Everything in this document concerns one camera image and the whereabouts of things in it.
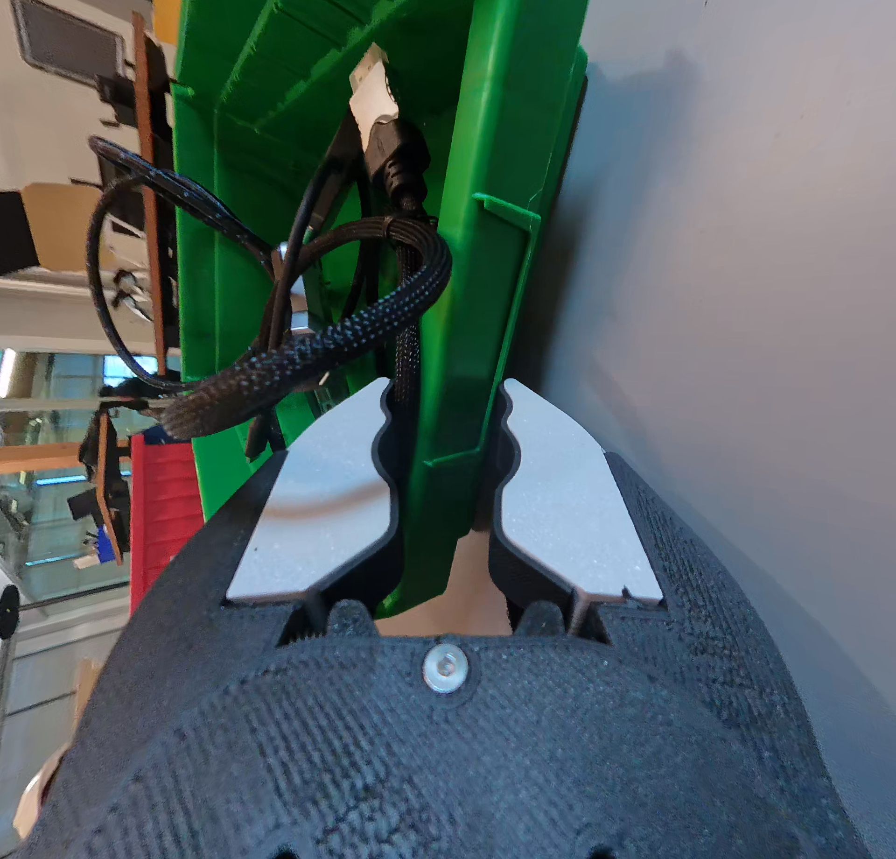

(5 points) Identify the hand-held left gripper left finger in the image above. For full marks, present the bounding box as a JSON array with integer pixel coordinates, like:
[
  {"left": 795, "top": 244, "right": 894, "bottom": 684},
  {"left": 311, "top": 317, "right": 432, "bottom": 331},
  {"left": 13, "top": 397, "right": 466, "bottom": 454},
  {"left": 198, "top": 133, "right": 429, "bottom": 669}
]
[{"left": 225, "top": 377, "right": 406, "bottom": 625}]

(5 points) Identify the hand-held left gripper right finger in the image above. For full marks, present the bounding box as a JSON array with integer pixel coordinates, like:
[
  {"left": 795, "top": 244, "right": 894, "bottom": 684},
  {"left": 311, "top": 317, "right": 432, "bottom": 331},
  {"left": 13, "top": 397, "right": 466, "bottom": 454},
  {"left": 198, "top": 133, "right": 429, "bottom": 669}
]
[{"left": 490, "top": 379, "right": 666, "bottom": 632}]

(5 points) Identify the black braided hub cable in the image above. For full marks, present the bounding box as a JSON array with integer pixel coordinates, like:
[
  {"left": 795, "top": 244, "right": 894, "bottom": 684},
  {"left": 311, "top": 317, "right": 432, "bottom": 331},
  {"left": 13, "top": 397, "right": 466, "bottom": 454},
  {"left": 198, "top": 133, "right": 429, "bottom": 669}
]
[{"left": 161, "top": 43, "right": 455, "bottom": 440}]

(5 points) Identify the green plastic bin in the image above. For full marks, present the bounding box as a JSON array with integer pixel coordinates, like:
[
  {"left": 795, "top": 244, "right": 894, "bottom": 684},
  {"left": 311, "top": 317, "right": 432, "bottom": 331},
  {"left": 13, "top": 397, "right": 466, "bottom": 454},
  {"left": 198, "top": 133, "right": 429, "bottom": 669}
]
[{"left": 171, "top": 0, "right": 599, "bottom": 618}]

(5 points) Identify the red bin with white label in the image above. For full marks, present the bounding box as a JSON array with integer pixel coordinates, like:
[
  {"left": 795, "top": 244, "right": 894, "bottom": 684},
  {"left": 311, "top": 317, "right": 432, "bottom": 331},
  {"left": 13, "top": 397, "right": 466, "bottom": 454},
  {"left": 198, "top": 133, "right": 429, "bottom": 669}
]
[{"left": 129, "top": 432, "right": 205, "bottom": 618}]

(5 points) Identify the tan and black chair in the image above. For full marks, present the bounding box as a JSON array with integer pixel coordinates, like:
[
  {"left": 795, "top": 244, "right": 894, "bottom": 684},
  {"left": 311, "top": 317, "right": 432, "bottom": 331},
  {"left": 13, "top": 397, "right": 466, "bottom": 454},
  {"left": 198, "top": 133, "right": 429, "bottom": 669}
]
[{"left": 0, "top": 183, "right": 105, "bottom": 275}]

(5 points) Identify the wooden post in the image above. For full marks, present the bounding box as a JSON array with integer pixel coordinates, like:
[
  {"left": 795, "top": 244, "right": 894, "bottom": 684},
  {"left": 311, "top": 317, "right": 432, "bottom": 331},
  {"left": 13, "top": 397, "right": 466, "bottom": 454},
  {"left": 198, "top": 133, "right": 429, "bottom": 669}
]
[{"left": 0, "top": 441, "right": 134, "bottom": 476}]

